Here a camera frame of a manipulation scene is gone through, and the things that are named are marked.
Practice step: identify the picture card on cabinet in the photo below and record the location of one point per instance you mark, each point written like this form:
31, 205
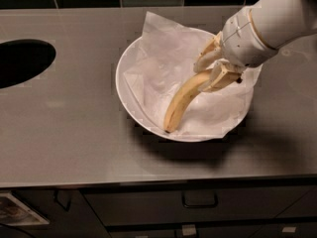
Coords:
15, 212

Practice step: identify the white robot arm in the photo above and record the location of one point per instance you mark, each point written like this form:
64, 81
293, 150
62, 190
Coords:
280, 22

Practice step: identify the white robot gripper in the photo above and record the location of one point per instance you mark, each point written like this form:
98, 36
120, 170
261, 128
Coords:
245, 40

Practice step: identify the grey drawer front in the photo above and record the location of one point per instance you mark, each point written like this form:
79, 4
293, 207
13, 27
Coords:
176, 206

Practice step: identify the yellow banana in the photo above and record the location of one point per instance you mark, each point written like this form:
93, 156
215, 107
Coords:
181, 100

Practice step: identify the white crumpled paper sheet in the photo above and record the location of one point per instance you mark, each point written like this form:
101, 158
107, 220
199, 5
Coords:
165, 66

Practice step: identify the black drawer handle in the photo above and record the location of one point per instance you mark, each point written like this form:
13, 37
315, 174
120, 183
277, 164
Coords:
199, 199

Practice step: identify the black cabinet door handle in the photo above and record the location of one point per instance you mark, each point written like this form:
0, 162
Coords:
63, 199

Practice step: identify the small white label sticker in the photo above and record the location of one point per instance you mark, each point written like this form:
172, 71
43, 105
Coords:
289, 230

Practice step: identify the white bowl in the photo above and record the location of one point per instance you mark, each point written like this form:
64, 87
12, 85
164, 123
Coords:
124, 90

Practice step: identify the dark round sink opening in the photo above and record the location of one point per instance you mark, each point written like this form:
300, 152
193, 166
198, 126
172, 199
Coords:
21, 60

